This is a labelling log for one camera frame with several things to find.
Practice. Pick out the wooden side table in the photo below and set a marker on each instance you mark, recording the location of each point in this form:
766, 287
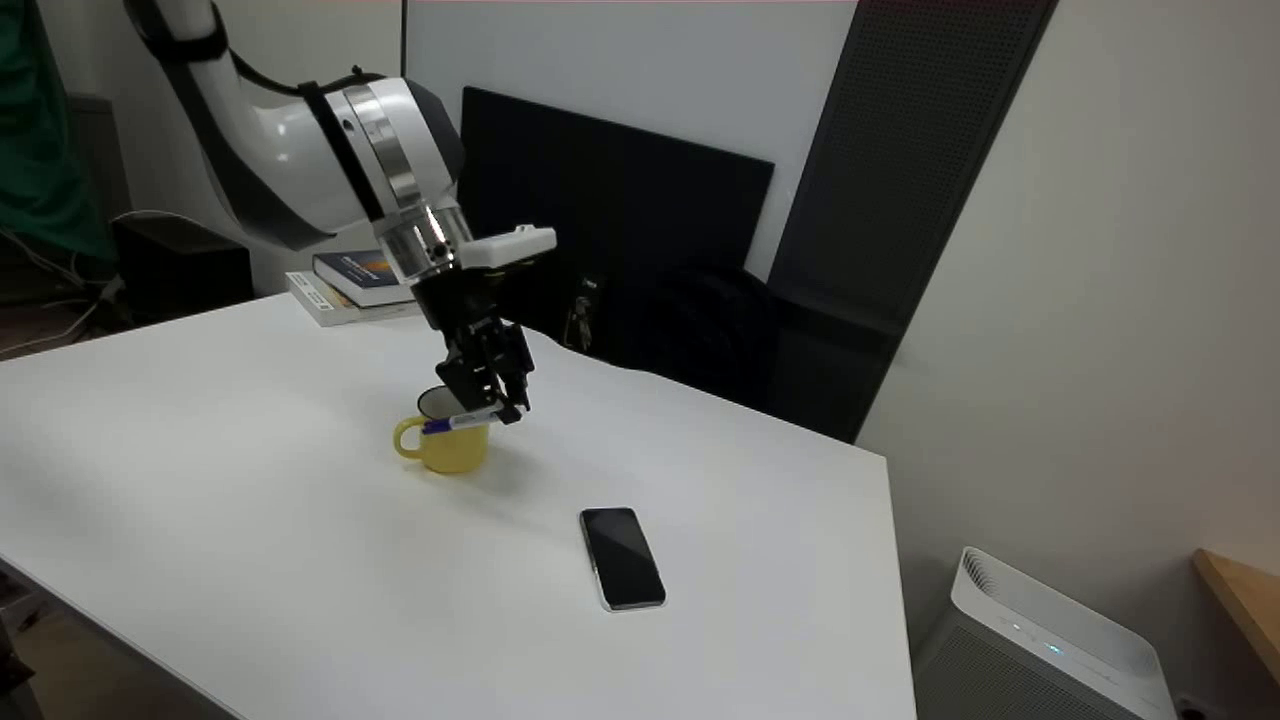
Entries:
1246, 603

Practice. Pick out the black office chair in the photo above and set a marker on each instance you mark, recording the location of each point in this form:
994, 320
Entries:
692, 333

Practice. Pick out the large black monitor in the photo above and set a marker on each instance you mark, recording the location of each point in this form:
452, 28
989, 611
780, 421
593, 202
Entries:
641, 224

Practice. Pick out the black cabinet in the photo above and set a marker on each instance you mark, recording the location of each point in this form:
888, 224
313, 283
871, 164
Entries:
835, 364

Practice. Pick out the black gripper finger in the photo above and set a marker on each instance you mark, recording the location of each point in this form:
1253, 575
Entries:
466, 389
512, 389

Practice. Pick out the black smartphone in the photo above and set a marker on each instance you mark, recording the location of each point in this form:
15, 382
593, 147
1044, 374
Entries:
622, 559

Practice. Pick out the green cloth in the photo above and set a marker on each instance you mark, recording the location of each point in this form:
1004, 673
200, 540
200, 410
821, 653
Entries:
40, 135

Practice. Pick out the grey plastic bin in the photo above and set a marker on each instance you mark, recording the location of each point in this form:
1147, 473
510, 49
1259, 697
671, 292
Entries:
1035, 643

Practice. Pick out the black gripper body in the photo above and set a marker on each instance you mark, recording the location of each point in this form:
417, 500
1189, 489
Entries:
466, 313

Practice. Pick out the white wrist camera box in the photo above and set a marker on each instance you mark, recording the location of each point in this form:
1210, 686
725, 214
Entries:
504, 246

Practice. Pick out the blue book with orange cover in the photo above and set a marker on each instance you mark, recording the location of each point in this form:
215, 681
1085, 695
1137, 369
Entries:
363, 274

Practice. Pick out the dark grey wall panel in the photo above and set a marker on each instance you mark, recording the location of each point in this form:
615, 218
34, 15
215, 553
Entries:
904, 162

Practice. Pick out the black box on floor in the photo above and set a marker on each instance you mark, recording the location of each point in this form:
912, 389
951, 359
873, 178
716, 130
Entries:
186, 264

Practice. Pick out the yellow enamel mug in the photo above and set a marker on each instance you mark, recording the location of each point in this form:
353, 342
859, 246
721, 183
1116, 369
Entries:
446, 451

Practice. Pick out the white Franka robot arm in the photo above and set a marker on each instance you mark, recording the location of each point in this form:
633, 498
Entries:
306, 135

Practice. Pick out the stack of books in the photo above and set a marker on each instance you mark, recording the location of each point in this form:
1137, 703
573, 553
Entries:
324, 304

